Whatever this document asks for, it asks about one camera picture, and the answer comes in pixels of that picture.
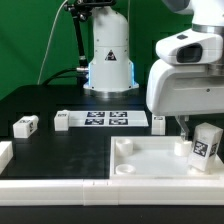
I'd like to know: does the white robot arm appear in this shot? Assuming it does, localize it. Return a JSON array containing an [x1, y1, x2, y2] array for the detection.
[[84, 0, 224, 136]]

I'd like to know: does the white sheet with tags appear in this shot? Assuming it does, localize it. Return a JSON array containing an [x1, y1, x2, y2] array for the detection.
[[69, 110, 148, 127]]

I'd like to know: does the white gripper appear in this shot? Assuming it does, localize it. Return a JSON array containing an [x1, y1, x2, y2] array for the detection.
[[146, 60, 224, 141]]

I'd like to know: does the white square tabletop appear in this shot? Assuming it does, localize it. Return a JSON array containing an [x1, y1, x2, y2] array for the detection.
[[109, 136, 224, 179]]

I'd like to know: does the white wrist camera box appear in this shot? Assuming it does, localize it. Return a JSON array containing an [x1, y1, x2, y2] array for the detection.
[[156, 29, 223, 65]]

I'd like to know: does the white left fence piece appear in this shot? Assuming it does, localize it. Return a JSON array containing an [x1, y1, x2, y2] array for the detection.
[[0, 141, 13, 174]]

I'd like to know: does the white cable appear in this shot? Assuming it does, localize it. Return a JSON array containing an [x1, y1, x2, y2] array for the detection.
[[37, 0, 69, 86]]

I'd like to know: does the white front fence rail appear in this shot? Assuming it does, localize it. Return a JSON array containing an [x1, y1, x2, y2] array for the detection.
[[0, 179, 224, 206]]

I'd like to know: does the black cable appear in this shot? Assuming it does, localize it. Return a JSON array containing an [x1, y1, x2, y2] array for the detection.
[[42, 68, 90, 86]]

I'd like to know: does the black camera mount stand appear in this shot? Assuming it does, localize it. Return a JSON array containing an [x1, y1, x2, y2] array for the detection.
[[64, 0, 117, 74]]

